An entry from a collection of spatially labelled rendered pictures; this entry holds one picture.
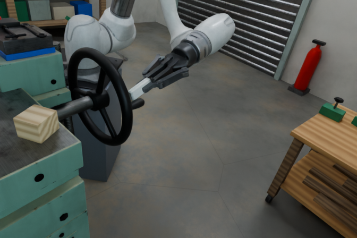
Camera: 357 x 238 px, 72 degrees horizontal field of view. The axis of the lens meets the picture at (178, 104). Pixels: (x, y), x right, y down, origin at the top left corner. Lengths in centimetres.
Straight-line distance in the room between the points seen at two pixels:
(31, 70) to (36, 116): 18
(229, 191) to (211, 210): 19
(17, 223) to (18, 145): 12
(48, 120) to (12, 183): 10
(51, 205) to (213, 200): 115
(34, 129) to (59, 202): 15
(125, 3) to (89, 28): 20
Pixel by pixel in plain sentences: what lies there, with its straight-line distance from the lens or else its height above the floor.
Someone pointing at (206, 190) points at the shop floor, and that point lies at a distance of 158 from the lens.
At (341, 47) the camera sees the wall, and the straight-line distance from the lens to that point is 308.
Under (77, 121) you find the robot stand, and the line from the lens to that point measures 131.
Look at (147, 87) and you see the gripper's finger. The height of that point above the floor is 87.
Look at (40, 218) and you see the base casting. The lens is 52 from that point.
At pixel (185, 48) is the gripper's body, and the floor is 96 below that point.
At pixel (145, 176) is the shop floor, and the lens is 159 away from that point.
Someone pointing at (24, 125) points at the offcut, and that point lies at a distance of 45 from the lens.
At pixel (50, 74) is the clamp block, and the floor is 92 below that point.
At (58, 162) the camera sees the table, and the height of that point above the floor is 88.
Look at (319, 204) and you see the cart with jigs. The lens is 156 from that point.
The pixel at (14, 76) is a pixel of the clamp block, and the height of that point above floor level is 93.
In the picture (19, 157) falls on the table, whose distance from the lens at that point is 45.
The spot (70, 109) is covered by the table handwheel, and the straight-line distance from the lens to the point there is 68.
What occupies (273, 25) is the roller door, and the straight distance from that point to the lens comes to 329.
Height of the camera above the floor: 119
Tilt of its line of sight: 32 degrees down
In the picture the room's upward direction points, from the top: 9 degrees clockwise
